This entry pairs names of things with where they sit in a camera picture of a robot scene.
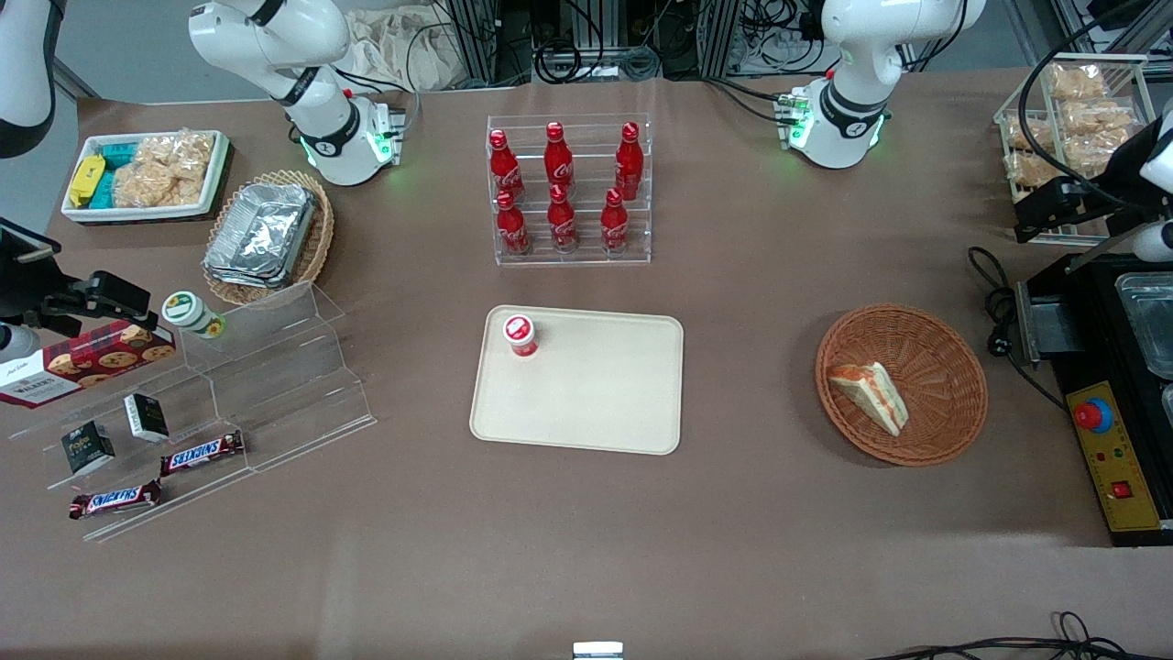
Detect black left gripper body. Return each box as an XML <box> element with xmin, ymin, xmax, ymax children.
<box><xmin>1084</xmin><ymin>181</ymin><xmax>1149</xmax><ymax>227</ymax></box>

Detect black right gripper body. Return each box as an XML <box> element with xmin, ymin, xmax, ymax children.
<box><xmin>0</xmin><ymin>266</ymin><xmax>72</xmax><ymax>336</ymax></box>

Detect triangular sandwich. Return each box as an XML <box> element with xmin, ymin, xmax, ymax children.
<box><xmin>828</xmin><ymin>361</ymin><xmax>911</xmax><ymax>438</ymax></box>

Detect steel machine tray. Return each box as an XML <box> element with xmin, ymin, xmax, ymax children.
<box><xmin>1114</xmin><ymin>271</ymin><xmax>1173</xmax><ymax>380</ymax></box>

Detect round brown wicker basket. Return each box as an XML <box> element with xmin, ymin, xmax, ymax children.
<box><xmin>815</xmin><ymin>303</ymin><xmax>990</xmax><ymax>468</ymax></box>

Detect oval light wicker basket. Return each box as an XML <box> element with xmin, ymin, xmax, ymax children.
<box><xmin>202</xmin><ymin>170</ymin><xmax>335</xmax><ymax>307</ymax></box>

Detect beige plastic serving tray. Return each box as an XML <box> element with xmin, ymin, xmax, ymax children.
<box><xmin>468</xmin><ymin>304</ymin><xmax>685</xmax><ymax>457</ymax></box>

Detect clear bagged fried snack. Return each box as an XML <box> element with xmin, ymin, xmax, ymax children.
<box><xmin>1005</xmin><ymin>114</ymin><xmax>1057</xmax><ymax>154</ymax></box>
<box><xmin>1061</xmin><ymin>98</ymin><xmax>1138</xmax><ymax>139</ymax></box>
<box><xmin>1047</xmin><ymin>63</ymin><xmax>1111</xmax><ymax>103</ymax></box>
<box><xmin>1061</xmin><ymin>132</ymin><xmax>1146</xmax><ymax>177</ymax></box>
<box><xmin>1003</xmin><ymin>150</ymin><xmax>1066</xmax><ymax>191</ymax></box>

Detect red tartan cookie box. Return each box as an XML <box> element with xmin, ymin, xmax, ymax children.
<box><xmin>0</xmin><ymin>320</ymin><xmax>178</xmax><ymax>410</ymax></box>

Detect green white yogurt bottle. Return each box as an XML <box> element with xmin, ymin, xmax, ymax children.
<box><xmin>161</xmin><ymin>291</ymin><xmax>227</xmax><ymax>341</ymax></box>

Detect yellow snack packet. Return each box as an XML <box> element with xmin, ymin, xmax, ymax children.
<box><xmin>70</xmin><ymin>154</ymin><xmax>107</xmax><ymax>208</ymax></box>

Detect small black white carton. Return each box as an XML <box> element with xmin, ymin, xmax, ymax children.
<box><xmin>123</xmin><ymin>392</ymin><xmax>171</xmax><ymax>444</ymax></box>

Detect black sealing machine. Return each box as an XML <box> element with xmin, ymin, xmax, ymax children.
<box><xmin>1014</xmin><ymin>220</ymin><xmax>1173</xmax><ymax>549</ymax></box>

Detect clear bag of rice crackers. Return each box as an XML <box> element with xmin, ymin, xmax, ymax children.
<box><xmin>112</xmin><ymin>132</ymin><xmax>217</xmax><ymax>209</ymax></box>

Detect teal snack packet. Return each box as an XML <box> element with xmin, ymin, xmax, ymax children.
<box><xmin>90</xmin><ymin>141</ymin><xmax>140</xmax><ymax>209</ymax></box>

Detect white rectangular snack bin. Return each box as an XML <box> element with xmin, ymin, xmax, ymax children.
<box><xmin>60</xmin><ymin>129</ymin><xmax>231</xmax><ymax>225</ymax></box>

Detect stacked aluminium foil trays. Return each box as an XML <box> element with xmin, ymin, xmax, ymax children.
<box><xmin>203</xmin><ymin>181</ymin><xmax>318</xmax><ymax>291</ymax></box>

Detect snickers chocolate bar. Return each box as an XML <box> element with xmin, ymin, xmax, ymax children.
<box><xmin>68</xmin><ymin>479</ymin><xmax>164</xmax><ymax>522</ymax></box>
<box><xmin>159</xmin><ymin>430</ymin><xmax>247</xmax><ymax>479</ymax></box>

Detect clear acrylic stepped display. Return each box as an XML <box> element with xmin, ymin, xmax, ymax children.
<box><xmin>7</xmin><ymin>280</ymin><xmax>378</xmax><ymax>544</ymax></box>

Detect yellow control panel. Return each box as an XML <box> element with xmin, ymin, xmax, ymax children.
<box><xmin>1065</xmin><ymin>379</ymin><xmax>1170</xmax><ymax>534</ymax></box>

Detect beige cloth bag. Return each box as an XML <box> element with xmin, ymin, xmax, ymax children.
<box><xmin>343</xmin><ymin>5</ymin><xmax>459</xmax><ymax>94</ymax></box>

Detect red cola bottle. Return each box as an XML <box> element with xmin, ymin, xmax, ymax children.
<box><xmin>543</xmin><ymin>121</ymin><xmax>576</xmax><ymax>190</ymax></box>
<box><xmin>495</xmin><ymin>190</ymin><xmax>532</xmax><ymax>259</ymax></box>
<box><xmin>546</xmin><ymin>183</ymin><xmax>581</xmax><ymax>255</ymax></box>
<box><xmin>614</xmin><ymin>121</ymin><xmax>645</xmax><ymax>202</ymax></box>
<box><xmin>488</xmin><ymin>128</ymin><xmax>527</xmax><ymax>204</ymax></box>
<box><xmin>599</xmin><ymin>188</ymin><xmax>630</xmax><ymax>255</ymax></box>

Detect red capped yogurt cup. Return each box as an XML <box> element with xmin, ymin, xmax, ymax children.
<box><xmin>501</xmin><ymin>313</ymin><xmax>540</xmax><ymax>359</ymax></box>

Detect clear acrylic bottle rack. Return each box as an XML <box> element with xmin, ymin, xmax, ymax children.
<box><xmin>486</xmin><ymin>113</ymin><xmax>652</xmax><ymax>268</ymax></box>

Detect black power cable with plug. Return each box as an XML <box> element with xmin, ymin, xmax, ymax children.
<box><xmin>968</xmin><ymin>245</ymin><xmax>1069</xmax><ymax>410</ymax></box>

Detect white wire rack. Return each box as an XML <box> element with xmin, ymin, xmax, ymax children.
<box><xmin>993</xmin><ymin>52</ymin><xmax>1173</xmax><ymax>246</ymax></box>

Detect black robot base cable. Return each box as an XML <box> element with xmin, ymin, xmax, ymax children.
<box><xmin>704</xmin><ymin>75</ymin><xmax>800</xmax><ymax>124</ymax></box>

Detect aluminium frame post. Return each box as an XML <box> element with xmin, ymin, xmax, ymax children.
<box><xmin>447</xmin><ymin>0</ymin><xmax>534</xmax><ymax>89</ymax></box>
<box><xmin>702</xmin><ymin>0</ymin><xmax>745</xmax><ymax>80</ymax></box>

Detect black floor cables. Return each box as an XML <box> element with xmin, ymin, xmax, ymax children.
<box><xmin>865</xmin><ymin>610</ymin><xmax>1173</xmax><ymax>660</ymax></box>

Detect tangled background cables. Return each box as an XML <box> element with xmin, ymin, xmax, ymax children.
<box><xmin>532</xmin><ymin>0</ymin><xmax>663</xmax><ymax>85</ymax></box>

